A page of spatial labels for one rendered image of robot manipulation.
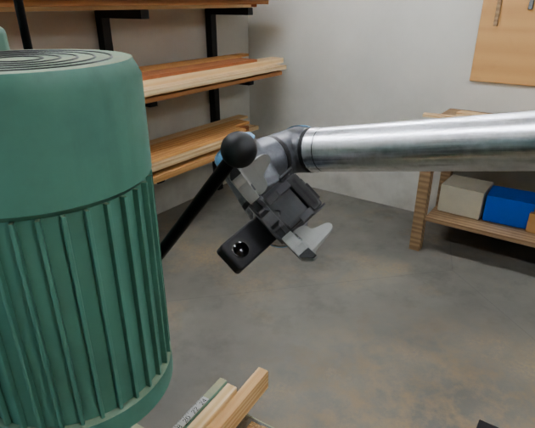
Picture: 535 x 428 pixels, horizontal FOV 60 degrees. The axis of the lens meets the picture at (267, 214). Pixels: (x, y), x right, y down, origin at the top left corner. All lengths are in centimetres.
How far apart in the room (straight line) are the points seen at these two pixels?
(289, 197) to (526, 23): 297
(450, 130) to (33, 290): 61
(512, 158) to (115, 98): 56
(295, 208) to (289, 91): 358
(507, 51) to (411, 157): 276
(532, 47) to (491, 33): 27
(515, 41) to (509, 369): 203
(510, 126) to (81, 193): 58
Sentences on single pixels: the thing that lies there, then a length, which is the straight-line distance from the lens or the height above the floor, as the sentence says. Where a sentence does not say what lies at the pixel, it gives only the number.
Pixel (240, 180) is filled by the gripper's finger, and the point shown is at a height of 134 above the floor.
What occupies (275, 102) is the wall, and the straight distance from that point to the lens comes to 429.
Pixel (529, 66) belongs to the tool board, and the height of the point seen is 117.
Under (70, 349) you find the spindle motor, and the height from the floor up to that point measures 130.
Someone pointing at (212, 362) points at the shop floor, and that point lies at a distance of 232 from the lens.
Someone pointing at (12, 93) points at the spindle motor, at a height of 149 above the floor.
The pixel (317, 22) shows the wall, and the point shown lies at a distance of 401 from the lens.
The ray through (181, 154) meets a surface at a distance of 319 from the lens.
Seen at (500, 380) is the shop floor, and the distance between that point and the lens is 245.
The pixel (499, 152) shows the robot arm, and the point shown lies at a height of 135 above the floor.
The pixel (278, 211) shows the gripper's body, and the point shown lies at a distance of 64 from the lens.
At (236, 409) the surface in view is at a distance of 83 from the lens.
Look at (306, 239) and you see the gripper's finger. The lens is 60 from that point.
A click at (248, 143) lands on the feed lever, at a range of 43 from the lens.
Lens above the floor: 154
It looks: 24 degrees down
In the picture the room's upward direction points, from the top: straight up
